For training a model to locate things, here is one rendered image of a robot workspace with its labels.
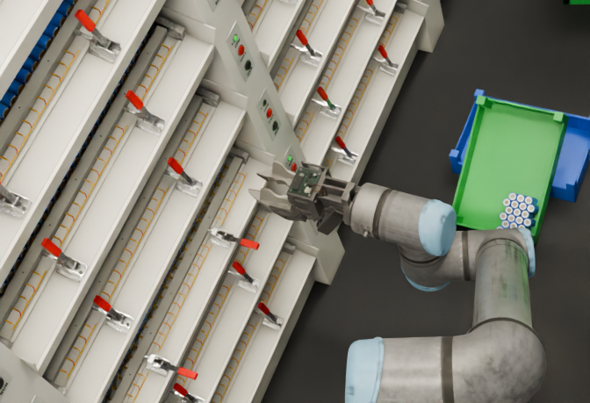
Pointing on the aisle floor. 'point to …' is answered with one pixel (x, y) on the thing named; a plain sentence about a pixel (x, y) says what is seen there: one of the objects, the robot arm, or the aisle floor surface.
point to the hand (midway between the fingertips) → (260, 185)
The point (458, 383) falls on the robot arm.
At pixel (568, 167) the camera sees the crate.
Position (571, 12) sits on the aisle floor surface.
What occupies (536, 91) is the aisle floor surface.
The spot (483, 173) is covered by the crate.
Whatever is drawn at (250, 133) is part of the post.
